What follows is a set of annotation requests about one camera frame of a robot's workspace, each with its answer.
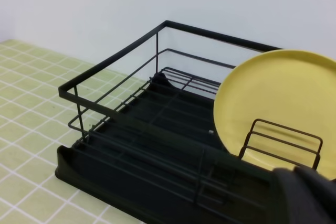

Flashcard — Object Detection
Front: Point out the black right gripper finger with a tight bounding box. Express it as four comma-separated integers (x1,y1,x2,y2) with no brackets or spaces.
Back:
267,167,335,223

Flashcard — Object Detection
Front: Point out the yellow round plate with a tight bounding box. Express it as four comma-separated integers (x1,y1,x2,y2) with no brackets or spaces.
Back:
214,50,335,179

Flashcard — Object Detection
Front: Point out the black wire dish rack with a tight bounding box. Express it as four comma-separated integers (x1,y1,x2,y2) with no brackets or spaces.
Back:
55,20,332,223

